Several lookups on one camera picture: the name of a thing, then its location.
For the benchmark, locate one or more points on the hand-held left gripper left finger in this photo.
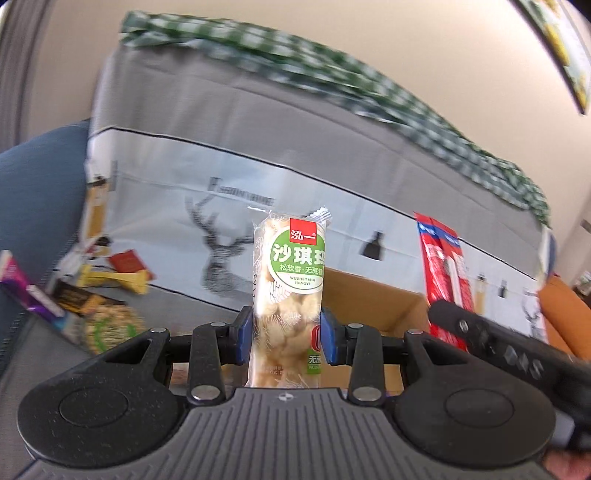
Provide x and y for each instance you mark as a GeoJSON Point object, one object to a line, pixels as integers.
{"type": "Point", "coordinates": [245, 337]}

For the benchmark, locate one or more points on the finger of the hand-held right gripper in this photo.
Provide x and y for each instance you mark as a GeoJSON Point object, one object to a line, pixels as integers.
{"type": "Point", "coordinates": [461, 325]}

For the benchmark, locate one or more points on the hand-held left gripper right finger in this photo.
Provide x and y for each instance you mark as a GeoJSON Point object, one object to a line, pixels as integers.
{"type": "Point", "coordinates": [328, 337]}

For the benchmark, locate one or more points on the red striped snack packet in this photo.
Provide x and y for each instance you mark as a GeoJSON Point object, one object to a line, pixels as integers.
{"type": "Point", "coordinates": [455, 277]}
{"type": "Point", "coordinates": [427, 258]}

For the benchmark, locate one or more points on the clear green-label snack packet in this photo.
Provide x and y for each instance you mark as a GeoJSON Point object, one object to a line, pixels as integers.
{"type": "Point", "coordinates": [288, 295]}

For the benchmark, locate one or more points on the cardboard box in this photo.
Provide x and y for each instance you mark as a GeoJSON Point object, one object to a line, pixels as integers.
{"type": "Point", "coordinates": [371, 295]}

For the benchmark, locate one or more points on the small red candy packet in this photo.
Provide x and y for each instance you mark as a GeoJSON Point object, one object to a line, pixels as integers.
{"type": "Point", "coordinates": [125, 261]}

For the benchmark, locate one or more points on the orange pillow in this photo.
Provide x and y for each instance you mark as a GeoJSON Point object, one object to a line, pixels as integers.
{"type": "Point", "coordinates": [565, 314]}

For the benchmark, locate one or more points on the yellow snack packet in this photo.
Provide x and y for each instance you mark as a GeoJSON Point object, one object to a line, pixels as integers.
{"type": "Point", "coordinates": [115, 279]}

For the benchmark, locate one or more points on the dark snack packet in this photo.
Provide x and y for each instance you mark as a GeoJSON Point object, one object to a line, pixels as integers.
{"type": "Point", "coordinates": [104, 318]}

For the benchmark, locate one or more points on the deer print blanket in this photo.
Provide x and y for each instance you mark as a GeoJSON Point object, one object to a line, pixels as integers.
{"type": "Point", "coordinates": [277, 152]}

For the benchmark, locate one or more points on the purple box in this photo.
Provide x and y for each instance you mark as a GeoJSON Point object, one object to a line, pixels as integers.
{"type": "Point", "coordinates": [27, 290]}

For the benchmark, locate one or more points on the green checkered cloth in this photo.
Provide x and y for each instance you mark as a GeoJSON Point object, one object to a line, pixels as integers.
{"type": "Point", "coordinates": [351, 87]}

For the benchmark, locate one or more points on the wall picture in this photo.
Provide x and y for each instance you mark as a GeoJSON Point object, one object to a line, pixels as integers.
{"type": "Point", "coordinates": [561, 46]}

